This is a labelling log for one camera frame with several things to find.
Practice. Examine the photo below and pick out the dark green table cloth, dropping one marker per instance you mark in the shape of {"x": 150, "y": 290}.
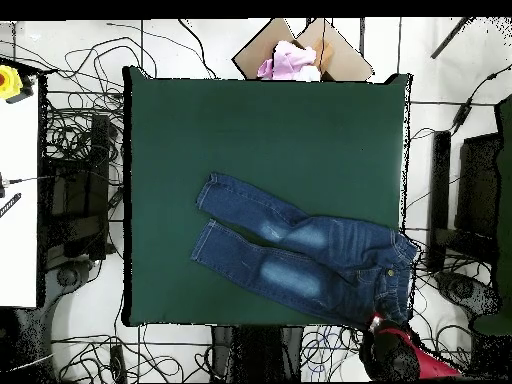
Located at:
{"x": 240, "y": 132}

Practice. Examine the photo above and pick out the white table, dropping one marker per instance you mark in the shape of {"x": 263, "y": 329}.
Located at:
{"x": 18, "y": 240}

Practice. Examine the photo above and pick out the black equipment rack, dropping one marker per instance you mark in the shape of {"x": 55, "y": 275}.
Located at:
{"x": 100, "y": 160}

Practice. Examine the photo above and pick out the yellow emergency stop button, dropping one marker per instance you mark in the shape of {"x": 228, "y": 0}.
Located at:
{"x": 10, "y": 82}

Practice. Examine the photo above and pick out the blue denim jeans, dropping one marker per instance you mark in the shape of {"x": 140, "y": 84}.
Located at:
{"x": 320, "y": 260}

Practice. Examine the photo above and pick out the brown cardboard box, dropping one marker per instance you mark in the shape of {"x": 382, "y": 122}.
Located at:
{"x": 256, "y": 52}

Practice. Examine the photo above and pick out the black rod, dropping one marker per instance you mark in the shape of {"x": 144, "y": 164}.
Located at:
{"x": 448, "y": 39}

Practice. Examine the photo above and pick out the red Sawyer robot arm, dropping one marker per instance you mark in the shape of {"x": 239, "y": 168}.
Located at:
{"x": 400, "y": 356}

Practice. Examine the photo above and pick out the pink cloth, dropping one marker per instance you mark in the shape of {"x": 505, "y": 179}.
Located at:
{"x": 288, "y": 60}

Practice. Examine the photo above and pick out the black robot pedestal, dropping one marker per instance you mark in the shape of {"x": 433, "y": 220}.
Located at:
{"x": 260, "y": 356}

